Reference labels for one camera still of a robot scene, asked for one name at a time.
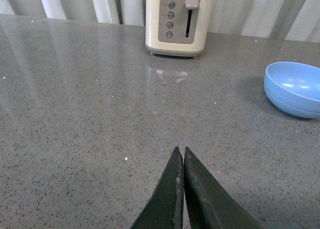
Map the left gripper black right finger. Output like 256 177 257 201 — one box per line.
184 147 262 229

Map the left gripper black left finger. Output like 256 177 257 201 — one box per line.
131 146 184 229

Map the light blue bowl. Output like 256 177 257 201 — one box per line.
264 61 320 119

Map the cream toaster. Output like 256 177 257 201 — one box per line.
145 0 213 58

